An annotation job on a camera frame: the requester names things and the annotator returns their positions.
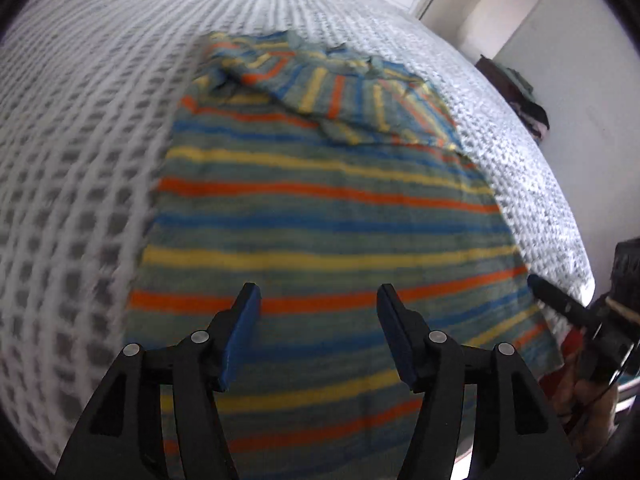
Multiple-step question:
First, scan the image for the orange fabric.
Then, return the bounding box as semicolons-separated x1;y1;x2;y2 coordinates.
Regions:
540;330;586;396

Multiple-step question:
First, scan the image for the striped knit shirt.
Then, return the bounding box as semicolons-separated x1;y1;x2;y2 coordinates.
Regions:
122;30;563;480

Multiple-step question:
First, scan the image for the person's right hand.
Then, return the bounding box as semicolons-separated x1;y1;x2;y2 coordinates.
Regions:
550;365;623;461

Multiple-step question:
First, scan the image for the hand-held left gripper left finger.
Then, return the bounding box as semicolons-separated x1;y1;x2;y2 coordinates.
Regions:
54;282;263;480

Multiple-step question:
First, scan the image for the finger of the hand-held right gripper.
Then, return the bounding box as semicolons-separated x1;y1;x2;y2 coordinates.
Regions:
527;274;598;333

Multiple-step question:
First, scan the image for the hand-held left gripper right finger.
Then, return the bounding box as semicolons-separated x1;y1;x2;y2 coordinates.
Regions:
376;283;585;480

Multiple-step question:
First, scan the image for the dark wooden dresser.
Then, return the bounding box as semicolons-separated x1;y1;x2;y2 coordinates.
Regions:
474;55;511;103

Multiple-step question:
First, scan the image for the pile of clothes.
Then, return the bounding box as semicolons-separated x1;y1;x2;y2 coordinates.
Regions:
495;60;551;142

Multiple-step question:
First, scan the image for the white grey woven bedspread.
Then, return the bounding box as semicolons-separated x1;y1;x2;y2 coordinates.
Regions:
0;0;596;476

